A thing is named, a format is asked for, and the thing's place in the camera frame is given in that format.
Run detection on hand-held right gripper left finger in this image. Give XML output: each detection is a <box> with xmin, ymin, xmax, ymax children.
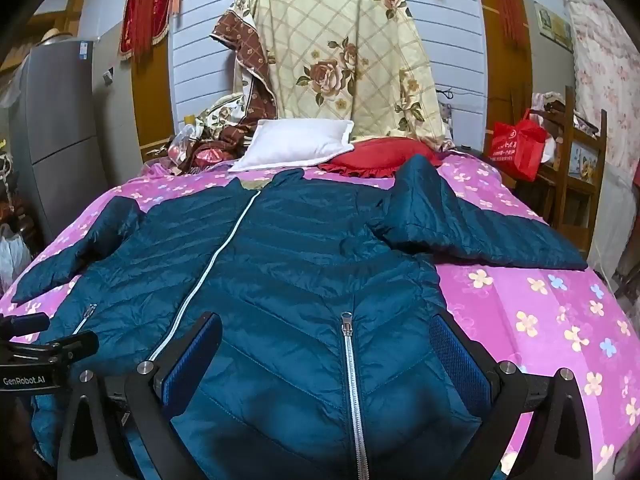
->
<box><xmin>57</xmin><ymin>312</ymin><xmax>223</xmax><ymax>480</ymax></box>

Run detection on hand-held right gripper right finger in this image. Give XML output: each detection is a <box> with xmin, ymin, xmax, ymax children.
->
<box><xmin>429</xmin><ymin>312</ymin><xmax>596</xmax><ymax>480</ymax></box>

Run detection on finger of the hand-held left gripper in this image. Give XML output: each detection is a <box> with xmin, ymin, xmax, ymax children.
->
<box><xmin>27</xmin><ymin>331</ymin><xmax>100</xmax><ymax>363</ymax></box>
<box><xmin>0</xmin><ymin>312</ymin><xmax>51</xmax><ymax>343</ymax></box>

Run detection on teal puffer jacket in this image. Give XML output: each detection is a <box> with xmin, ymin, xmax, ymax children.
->
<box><xmin>10</xmin><ymin>155</ymin><xmax>590</xmax><ymax>480</ymax></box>

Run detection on white plastic bag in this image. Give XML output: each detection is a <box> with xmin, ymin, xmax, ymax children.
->
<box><xmin>0</xmin><ymin>225</ymin><xmax>33</xmax><ymax>296</ymax></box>

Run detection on pink floral bedsheet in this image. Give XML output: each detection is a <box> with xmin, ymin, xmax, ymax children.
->
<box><xmin>0</xmin><ymin>152</ymin><xmax>640</xmax><ymax>480</ymax></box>

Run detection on grey refrigerator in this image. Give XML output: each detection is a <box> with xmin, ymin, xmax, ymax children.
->
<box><xmin>10</xmin><ymin>37</ymin><xmax>123</xmax><ymax>246</ymax></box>

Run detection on plastic wrapped packets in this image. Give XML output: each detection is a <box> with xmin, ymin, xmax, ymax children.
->
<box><xmin>167</xmin><ymin>115</ymin><xmax>241</xmax><ymax>173</ymax></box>

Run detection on red shopping bag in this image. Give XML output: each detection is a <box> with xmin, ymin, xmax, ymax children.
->
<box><xmin>487</xmin><ymin>110</ymin><xmax>548</xmax><ymax>183</ymax></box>

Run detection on red ruffled cushion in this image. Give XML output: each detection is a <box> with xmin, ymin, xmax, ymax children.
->
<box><xmin>320</xmin><ymin>137</ymin><xmax>443</xmax><ymax>178</ymax></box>

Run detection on wooden chair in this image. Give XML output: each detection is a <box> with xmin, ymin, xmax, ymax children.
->
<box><xmin>510</xmin><ymin>85</ymin><xmax>608</xmax><ymax>256</ymax></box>

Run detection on white pillow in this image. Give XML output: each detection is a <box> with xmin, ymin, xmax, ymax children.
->
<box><xmin>231</xmin><ymin>119</ymin><xmax>356</xmax><ymax>173</ymax></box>

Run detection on brown patterned blanket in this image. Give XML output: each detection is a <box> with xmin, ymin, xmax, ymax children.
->
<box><xmin>192</xmin><ymin>0</ymin><xmax>281</xmax><ymax>161</ymax></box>

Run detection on cream floral quilt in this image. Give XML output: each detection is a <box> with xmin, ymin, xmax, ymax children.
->
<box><xmin>250</xmin><ymin>0</ymin><xmax>448</xmax><ymax>153</ymax></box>

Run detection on pink floral curtain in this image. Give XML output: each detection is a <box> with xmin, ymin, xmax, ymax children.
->
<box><xmin>564</xmin><ymin>0</ymin><xmax>640</xmax><ymax>161</ymax></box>

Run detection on red knot tassel ornament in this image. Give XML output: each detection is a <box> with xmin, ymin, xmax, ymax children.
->
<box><xmin>487</xmin><ymin>0</ymin><xmax>531</xmax><ymax>48</ymax></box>

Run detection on red tasselled wall hanging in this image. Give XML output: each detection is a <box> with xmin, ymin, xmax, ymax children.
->
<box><xmin>119</xmin><ymin>0</ymin><xmax>183</xmax><ymax>61</ymax></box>

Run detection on small wall picture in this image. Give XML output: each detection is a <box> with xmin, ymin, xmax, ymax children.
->
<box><xmin>534</xmin><ymin>2</ymin><xmax>575</xmax><ymax>53</ymax></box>

